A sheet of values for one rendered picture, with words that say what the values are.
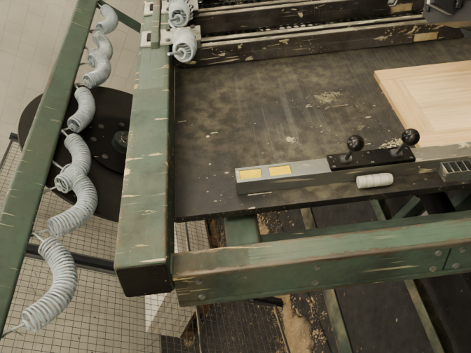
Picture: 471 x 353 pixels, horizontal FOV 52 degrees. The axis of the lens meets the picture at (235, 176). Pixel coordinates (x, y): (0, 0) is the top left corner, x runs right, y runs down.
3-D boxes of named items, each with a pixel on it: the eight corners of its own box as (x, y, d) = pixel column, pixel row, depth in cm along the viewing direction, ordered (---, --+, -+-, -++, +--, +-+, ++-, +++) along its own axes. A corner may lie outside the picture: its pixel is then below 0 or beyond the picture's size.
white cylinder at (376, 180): (359, 191, 112) (392, 187, 112) (360, 182, 110) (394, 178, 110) (355, 182, 114) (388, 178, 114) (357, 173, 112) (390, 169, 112)
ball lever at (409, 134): (404, 162, 113) (424, 141, 101) (387, 163, 113) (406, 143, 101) (400, 147, 115) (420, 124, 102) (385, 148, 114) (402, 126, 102)
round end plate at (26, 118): (224, 237, 178) (-7, 178, 149) (217, 247, 181) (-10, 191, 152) (212, 113, 236) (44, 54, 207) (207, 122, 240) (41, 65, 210)
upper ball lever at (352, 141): (354, 167, 113) (368, 147, 100) (338, 169, 113) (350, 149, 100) (350, 153, 114) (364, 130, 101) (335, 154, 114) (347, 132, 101)
